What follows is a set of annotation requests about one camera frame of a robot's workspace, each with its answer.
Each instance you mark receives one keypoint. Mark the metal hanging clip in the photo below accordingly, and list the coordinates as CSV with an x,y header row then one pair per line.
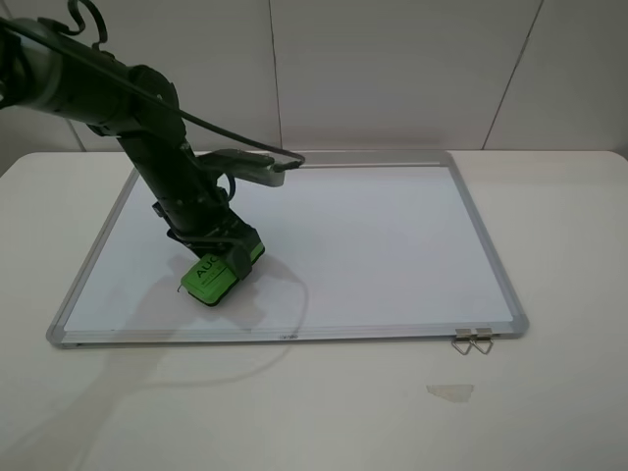
x,y
482,340
462,341

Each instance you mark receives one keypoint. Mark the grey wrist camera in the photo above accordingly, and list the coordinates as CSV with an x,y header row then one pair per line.
x,y
243,165

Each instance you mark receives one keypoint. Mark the clear tape piece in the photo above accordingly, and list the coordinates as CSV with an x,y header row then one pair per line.
x,y
458,393

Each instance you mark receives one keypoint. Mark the aluminium framed whiteboard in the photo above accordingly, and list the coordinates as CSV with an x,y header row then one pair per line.
x,y
358,246

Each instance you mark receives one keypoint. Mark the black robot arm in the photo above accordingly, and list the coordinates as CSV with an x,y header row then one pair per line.
x,y
43,69

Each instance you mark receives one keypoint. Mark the right metal hanging clip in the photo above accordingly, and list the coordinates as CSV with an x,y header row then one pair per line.
x,y
482,340

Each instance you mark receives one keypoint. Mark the green whiteboard eraser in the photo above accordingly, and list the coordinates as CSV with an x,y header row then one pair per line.
x,y
209,280

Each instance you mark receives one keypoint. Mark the left metal hanging clip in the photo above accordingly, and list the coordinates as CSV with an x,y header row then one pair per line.
x,y
462,341

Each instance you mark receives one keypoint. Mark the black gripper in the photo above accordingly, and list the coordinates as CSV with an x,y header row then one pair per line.
x,y
211,226

